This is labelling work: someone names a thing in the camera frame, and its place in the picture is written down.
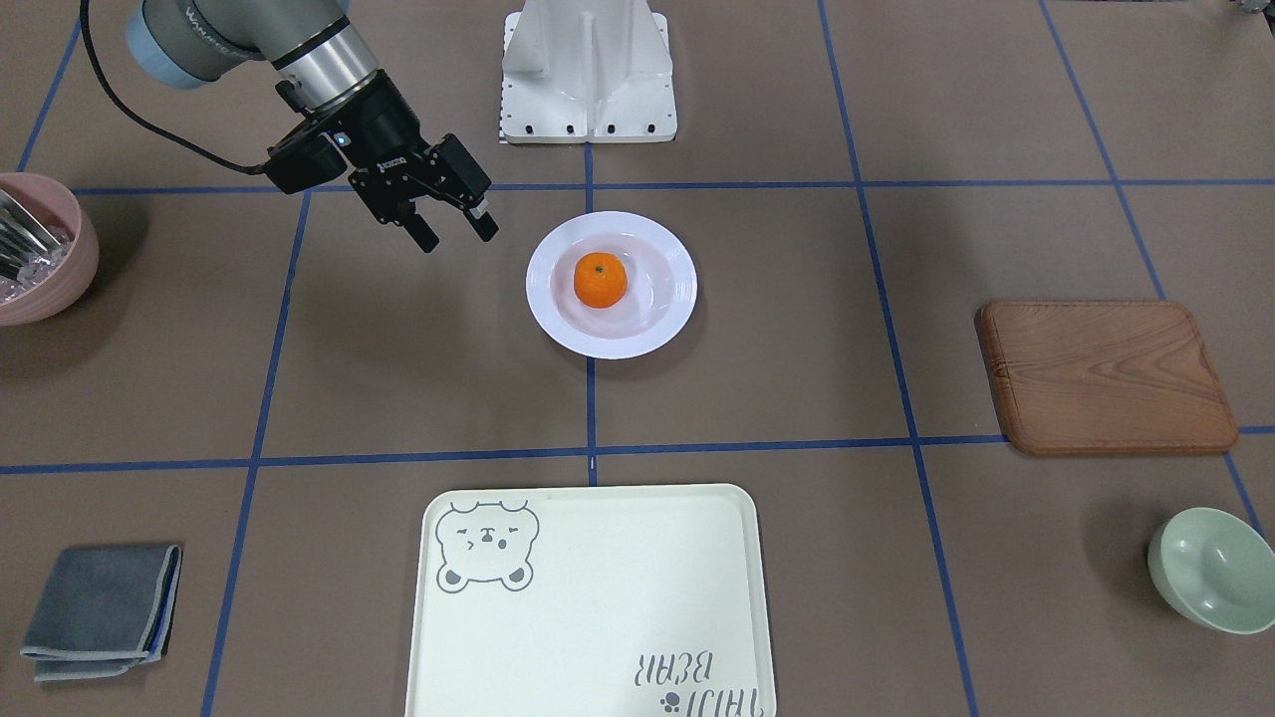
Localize green bowl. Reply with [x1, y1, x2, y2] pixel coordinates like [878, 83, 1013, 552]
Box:
[1148, 506, 1274, 635]

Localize orange fruit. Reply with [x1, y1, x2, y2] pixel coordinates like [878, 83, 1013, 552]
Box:
[571, 251, 629, 309]

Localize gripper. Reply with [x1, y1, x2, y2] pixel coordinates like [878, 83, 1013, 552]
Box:
[275, 71, 499, 254]

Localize clear plastic ice cubes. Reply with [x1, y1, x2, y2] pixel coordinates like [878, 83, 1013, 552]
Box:
[1, 227, 74, 302]

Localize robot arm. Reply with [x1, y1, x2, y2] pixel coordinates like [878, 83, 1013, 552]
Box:
[125, 1, 499, 251]

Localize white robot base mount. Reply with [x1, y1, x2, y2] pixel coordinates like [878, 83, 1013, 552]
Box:
[499, 1, 678, 144]

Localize grey folded cloth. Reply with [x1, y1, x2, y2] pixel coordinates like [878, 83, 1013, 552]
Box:
[20, 543, 184, 683]

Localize pink bowl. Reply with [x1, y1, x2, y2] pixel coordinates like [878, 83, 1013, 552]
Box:
[1, 172, 99, 327]

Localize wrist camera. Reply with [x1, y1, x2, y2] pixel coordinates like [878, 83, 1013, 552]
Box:
[263, 134, 348, 194]

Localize cream bear tray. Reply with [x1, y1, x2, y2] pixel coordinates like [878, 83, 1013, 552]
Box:
[404, 484, 779, 716]

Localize metal tongs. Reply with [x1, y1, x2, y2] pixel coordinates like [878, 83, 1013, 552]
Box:
[1, 189, 68, 282]

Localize white plate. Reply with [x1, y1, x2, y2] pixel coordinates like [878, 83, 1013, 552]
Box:
[525, 211, 697, 359]

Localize wooden cutting board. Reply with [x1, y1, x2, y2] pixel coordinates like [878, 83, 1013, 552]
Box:
[975, 300, 1241, 455]

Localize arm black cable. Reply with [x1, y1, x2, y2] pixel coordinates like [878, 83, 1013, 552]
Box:
[78, 0, 272, 179]

